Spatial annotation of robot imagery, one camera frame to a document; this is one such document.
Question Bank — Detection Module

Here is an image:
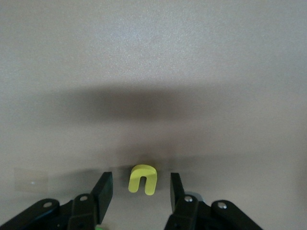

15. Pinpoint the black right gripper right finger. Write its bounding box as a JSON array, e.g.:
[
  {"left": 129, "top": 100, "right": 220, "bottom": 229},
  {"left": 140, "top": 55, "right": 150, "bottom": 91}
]
[{"left": 163, "top": 172, "right": 263, "bottom": 230}]

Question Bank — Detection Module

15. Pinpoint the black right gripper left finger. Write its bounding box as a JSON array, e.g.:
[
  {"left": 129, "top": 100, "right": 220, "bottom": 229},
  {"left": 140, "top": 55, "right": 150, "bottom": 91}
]
[{"left": 0, "top": 172, "right": 113, "bottom": 230}]

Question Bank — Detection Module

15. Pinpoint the yellow letter u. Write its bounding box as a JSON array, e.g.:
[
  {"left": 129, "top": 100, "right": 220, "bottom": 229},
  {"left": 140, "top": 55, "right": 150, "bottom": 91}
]
[{"left": 128, "top": 164, "right": 158, "bottom": 196}]

